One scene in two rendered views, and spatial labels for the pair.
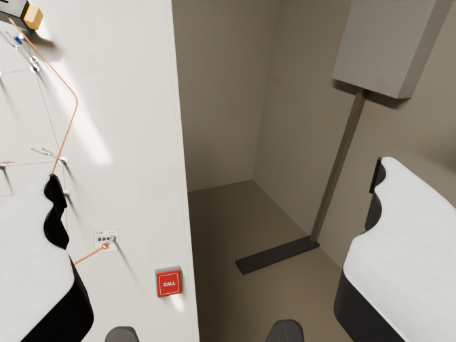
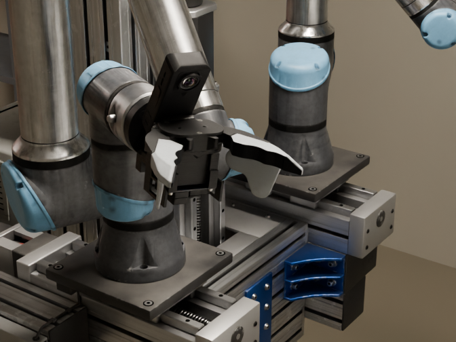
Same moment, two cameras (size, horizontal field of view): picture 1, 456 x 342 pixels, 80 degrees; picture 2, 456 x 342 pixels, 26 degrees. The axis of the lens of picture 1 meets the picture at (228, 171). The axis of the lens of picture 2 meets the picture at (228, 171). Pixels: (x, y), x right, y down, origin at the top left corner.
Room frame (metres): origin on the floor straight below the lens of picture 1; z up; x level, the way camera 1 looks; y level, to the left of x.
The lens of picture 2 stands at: (0.90, -0.38, 1.99)
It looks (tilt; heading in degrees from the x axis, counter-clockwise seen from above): 25 degrees down; 155
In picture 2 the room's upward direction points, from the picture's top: straight up
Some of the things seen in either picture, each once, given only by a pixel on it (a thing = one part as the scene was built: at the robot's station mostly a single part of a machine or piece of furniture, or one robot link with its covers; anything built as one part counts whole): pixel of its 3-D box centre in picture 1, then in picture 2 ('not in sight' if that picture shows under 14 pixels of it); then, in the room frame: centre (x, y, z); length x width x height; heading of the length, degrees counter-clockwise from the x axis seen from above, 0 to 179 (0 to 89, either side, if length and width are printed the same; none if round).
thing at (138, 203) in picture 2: not in sight; (134, 170); (-0.19, 0.00, 1.46); 0.11 x 0.08 x 0.11; 94
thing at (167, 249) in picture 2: not in sight; (139, 233); (-0.46, 0.10, 1.21); 0.15 x 0.15 x 0.10
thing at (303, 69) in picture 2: not in sight; (298, 82); (-0.71, 0.54, 1.33); 0.13 x 0.12 x 0.14; 145
